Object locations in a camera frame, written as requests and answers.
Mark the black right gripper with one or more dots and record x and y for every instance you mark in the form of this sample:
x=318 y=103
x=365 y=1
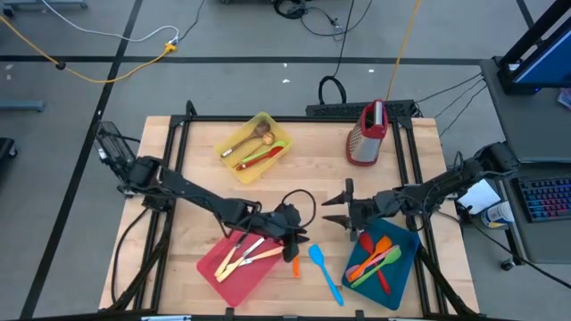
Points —
x=368 y=207

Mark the grey side desk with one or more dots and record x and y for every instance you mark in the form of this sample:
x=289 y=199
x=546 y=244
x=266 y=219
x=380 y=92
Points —
x=526 y=125

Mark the yellow plastic bin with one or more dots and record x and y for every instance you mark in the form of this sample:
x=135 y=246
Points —
x=254 y=174

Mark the light green silicone spoon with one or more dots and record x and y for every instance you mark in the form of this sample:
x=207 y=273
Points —
x=278 y=144

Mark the long knife marbled blade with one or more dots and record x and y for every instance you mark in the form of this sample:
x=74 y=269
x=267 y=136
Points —
x=229 y=273

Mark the black chair base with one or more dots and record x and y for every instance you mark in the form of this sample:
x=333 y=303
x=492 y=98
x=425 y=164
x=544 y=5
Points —
x=6 y=149

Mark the dark wooden spoon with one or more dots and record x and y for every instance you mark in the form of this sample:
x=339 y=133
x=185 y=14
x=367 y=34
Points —
x=262 y=128

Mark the white labelled bottle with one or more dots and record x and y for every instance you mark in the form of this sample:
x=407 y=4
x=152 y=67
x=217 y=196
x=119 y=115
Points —
x=495 y=217

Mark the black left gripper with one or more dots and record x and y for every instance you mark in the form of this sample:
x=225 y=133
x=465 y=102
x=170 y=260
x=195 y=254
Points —
x=281 y=223

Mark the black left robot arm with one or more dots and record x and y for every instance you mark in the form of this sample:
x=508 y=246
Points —
x=192 y=191

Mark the pink plastic bin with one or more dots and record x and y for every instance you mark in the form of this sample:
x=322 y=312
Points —
x=241 y=290

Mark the orange silicone spatula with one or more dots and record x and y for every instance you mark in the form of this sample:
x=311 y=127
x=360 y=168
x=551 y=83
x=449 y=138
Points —
x=296 y=269
x=383 y=244

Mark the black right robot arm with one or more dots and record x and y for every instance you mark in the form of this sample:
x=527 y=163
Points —
x=446 y=185

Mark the backlit computer keyboard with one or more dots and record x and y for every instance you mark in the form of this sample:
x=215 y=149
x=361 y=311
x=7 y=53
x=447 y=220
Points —
x=544 y=198

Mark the black caster wheel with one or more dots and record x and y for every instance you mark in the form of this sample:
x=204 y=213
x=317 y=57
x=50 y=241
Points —
x=506 y=265

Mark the black monitor stand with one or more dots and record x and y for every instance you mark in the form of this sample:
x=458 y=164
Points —
x=535 y=31

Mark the gold metal spoon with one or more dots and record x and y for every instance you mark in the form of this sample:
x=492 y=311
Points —
x=268 y=138

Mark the red silicone spatula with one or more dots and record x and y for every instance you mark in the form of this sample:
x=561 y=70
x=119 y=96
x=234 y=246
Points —
x=366 y=243

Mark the computer monitor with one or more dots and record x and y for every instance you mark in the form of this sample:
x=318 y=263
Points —
x=548 y=62

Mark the black perforated box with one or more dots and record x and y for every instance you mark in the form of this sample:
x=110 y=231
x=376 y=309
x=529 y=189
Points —
x=401 y=108

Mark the blue plastic bin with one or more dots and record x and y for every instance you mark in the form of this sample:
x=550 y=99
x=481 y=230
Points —
x=401 y=285

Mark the grey furniture foot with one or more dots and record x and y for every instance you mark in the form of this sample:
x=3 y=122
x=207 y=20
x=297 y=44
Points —
x=22 y=105

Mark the green silicone spatula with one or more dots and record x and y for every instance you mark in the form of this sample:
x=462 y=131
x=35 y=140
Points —
x=392 y=255

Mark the grey furniture base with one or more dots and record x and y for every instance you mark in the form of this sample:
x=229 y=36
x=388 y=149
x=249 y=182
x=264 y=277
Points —
x=44 y=4

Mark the red silicone spoon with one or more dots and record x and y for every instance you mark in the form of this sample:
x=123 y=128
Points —
x=274 y=152

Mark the dark grey keyboard desk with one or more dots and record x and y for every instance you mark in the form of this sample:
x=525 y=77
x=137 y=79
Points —
x=548 y=241

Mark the blue silicone spatula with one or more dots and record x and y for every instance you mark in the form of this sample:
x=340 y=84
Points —
x=316 y=255

